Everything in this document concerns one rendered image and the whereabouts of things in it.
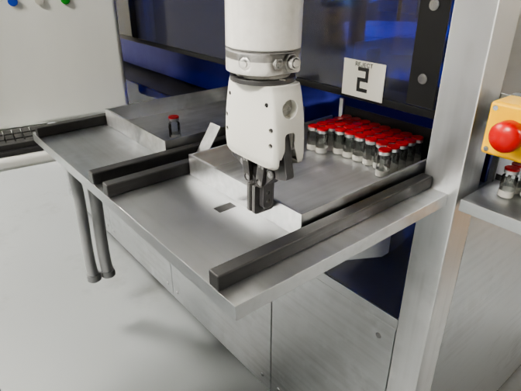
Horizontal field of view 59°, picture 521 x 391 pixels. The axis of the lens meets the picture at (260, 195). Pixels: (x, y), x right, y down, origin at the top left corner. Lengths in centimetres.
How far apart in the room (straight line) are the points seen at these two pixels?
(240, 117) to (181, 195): 20
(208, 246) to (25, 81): 89
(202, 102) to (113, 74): 34
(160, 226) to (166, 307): 126
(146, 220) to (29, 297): 149
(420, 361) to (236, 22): 68
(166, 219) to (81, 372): 113
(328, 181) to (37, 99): 88
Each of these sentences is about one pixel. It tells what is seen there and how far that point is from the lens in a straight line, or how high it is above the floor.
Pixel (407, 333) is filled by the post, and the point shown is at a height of 59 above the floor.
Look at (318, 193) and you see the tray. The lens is 69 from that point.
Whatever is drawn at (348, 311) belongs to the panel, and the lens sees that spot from 100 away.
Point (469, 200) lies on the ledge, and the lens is 74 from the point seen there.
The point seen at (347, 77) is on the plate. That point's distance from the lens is 81.
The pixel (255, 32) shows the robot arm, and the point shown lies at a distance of 49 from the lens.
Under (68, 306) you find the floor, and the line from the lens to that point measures 198.
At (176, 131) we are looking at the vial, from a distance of 91.
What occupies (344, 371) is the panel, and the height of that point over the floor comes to 38.
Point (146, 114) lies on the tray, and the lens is 109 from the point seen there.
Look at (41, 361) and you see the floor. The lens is 179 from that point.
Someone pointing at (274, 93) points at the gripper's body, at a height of 107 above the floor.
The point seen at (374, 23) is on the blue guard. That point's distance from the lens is 77.
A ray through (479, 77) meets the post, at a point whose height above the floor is 106.
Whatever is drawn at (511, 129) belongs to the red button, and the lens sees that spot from 64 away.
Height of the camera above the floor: 119
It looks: 27 degrees down
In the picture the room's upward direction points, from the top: straight up
